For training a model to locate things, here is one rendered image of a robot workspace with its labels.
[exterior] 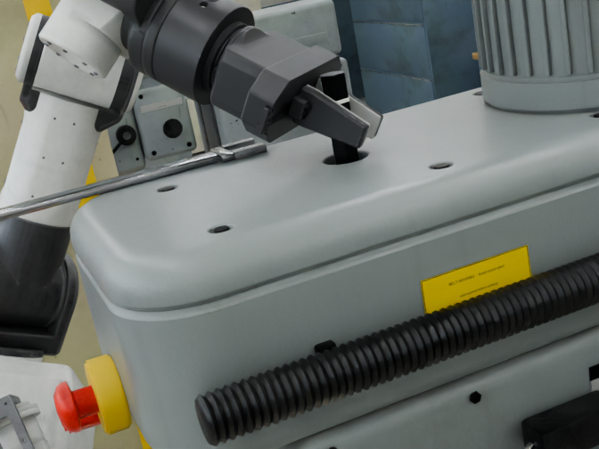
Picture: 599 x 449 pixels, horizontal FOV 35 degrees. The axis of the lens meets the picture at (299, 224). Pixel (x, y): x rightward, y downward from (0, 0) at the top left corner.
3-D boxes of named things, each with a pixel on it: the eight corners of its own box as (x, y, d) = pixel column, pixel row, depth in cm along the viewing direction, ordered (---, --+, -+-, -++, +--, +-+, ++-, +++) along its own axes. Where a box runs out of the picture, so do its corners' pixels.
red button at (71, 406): (67, 445, 72) (53, 398, 70) (59, 423, 75) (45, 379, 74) (110, 430, 73) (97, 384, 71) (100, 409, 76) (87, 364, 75)
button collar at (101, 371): (111, 449, 72) (92, 378, 70) (97, 417, 77) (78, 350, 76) (137, 439, 73) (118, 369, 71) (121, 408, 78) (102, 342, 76)
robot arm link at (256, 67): (321, 130, 85) (210, 72, 88) (356, 31, 80) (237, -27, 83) (250, 175, 74) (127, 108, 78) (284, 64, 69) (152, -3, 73)
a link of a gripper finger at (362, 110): (382, 110, 75) (315, 77, 77) (369, 145, 77) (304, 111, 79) (390, 106, 77) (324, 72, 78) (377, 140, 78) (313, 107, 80)
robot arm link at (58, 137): (143, 45, 115) (91, 220, 118) (35, 11, 112) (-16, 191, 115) (151, 50, 104) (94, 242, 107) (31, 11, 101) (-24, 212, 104)
